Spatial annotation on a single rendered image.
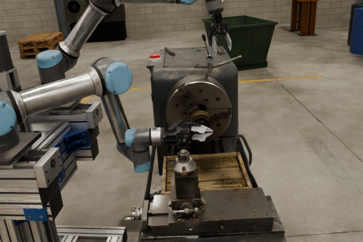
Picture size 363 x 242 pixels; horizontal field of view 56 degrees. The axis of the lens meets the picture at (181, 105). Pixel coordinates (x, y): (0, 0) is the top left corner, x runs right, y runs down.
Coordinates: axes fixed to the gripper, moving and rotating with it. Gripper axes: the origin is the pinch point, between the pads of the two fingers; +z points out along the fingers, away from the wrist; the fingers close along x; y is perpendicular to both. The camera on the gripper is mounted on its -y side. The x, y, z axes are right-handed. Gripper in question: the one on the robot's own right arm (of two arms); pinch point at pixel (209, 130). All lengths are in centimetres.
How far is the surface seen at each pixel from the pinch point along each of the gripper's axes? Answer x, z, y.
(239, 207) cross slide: -10.5, 6.1, 37.6
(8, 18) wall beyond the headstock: -36, -556, -995
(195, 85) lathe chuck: 14.4, -4.5, -19.4
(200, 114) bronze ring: 4.6, -3.4, -8.1
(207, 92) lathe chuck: 10.9, 1.1, -19.4
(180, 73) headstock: 15.9, -11.0, -36.6
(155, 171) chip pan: -54, -31, -58
